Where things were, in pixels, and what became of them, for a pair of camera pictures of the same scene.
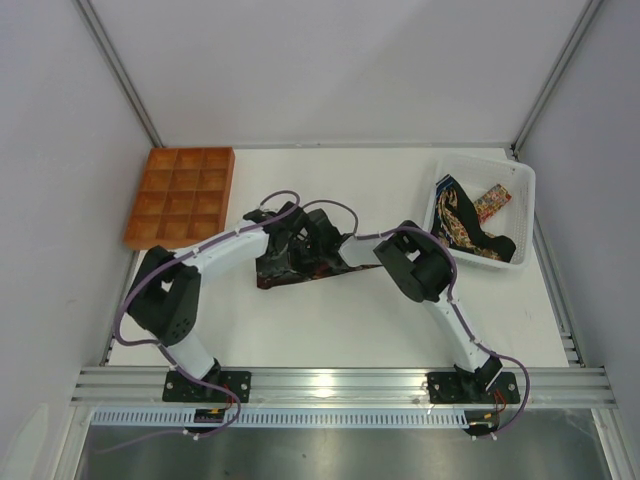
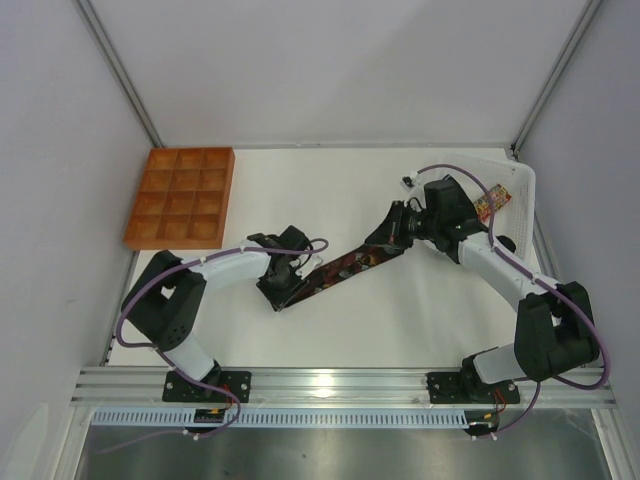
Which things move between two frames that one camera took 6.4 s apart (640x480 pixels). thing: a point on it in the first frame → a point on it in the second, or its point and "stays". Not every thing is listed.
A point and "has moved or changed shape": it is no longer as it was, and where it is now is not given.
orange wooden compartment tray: x=182 y=196 stays
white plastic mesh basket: x=478 y=175 stays
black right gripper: x=314 y=255 → x=394 y=226
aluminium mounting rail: x=337 y=387 stays
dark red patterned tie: x=269 y=282 has moved or changed shape
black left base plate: x=178 y=388 stays
